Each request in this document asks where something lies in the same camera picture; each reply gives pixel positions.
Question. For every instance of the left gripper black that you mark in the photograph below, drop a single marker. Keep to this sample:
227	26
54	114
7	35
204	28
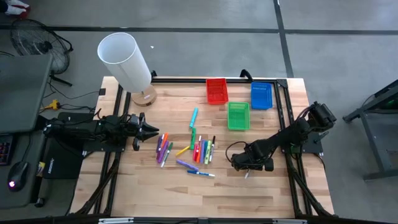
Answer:
141	137

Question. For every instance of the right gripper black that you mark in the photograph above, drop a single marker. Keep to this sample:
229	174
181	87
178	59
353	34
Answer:
248	161

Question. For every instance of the violet white thin marker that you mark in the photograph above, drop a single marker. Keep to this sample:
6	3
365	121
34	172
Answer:
161	139

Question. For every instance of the purple thin marker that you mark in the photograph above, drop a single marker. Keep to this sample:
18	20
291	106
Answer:
158	146

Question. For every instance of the yellow highlighter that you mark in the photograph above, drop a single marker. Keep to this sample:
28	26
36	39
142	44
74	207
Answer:
183	151

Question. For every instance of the black Expo whiteboard marker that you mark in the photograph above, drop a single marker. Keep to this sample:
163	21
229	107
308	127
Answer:
212	146

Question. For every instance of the light green highlighter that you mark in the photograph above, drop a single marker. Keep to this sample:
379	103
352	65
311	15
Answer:
207	154

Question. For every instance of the teal highlighter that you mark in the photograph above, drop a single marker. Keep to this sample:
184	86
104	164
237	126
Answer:
193	118

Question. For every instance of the teal thin marker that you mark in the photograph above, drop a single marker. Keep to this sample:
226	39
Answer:
205	146

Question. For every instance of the lavender highlighter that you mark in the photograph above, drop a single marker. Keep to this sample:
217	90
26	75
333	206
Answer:
187	165
202	152

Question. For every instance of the pink highlighter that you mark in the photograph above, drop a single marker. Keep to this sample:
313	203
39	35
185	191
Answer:
195	152

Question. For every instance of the red Expo whiteboard marker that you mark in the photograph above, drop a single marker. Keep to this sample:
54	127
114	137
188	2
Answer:
199	140

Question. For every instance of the orange highlighter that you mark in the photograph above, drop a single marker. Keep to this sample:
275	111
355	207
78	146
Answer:
198	158

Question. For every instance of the blue Expo whiteboard marker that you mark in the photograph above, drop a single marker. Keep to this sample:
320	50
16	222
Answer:
199	173

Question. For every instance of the red plastic basket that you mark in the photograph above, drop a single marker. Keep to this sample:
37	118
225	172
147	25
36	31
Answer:
216	91

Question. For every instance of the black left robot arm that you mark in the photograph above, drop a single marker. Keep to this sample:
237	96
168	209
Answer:
81	129

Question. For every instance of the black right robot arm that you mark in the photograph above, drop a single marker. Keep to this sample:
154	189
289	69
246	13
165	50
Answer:
286	133

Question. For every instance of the orange marker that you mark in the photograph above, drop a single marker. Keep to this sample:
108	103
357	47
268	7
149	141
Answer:
165	138

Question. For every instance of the purple highlighter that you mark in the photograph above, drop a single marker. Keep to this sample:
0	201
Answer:
163	152

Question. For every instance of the green Expo whiteboard marker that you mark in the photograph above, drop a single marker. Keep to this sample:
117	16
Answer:
167	155

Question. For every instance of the green plastic basket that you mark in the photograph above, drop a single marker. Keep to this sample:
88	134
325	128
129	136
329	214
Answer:
238	115

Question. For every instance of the small black clamp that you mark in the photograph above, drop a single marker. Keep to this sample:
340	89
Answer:
154	74

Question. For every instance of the blue plastic basket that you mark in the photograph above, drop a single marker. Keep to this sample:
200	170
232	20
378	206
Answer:
261	96

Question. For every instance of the silver metal bar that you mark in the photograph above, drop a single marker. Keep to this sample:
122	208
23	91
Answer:
289	221
116	221

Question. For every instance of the white lamp wooden base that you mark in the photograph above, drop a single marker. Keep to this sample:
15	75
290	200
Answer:
124	62

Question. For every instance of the yellow power plug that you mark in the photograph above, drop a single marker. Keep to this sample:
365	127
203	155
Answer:
55	104

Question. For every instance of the small yellow card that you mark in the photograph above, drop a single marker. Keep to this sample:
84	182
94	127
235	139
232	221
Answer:
41	169

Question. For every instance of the black metal cart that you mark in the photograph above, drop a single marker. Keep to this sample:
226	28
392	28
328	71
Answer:
374	143

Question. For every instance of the black round knob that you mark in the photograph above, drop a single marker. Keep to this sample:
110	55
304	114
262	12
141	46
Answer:
39	203

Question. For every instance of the dark grey panel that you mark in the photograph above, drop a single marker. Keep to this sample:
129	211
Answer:
21	93

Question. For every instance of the black computer mouse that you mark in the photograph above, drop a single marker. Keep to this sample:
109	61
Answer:
18	174

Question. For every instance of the black floor fan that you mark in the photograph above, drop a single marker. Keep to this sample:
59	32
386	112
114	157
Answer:
40	46

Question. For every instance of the grey side desk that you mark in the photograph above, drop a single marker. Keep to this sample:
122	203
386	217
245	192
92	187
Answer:
28	199

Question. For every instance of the black keyboard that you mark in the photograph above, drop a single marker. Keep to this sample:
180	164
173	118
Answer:
4	149

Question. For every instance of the person's shoe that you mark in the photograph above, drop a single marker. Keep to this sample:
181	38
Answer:
15	9

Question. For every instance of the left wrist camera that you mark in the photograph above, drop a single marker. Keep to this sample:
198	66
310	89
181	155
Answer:
134	120

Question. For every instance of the black aluminium rig frame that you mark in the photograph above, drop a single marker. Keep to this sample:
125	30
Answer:
183	80

